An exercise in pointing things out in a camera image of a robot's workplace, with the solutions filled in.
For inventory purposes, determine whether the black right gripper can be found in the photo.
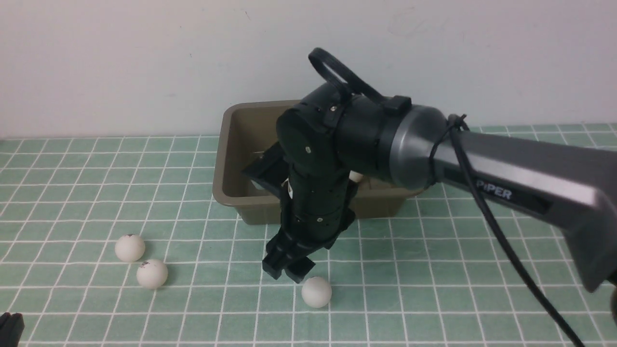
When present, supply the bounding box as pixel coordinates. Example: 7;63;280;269
262;164;353;283

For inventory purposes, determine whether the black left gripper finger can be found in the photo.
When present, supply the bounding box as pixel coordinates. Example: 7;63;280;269
0;312;25;347

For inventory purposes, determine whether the white ball with logo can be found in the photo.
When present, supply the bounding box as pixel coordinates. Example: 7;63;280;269
136;259;168;290

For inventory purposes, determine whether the white ball cluster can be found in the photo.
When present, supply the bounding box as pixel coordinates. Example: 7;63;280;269
349;171;364;184

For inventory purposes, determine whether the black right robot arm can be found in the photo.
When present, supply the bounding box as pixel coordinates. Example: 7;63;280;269
264;83;617;292

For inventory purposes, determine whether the green checkered tablecloth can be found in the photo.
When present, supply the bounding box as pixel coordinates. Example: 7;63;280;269
0;123;617;347

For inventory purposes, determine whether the olive green plastic bin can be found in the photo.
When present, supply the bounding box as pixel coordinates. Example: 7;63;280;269
212;100;422;226

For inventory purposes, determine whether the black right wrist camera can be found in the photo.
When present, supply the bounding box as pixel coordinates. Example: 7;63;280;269
241;141;289;199

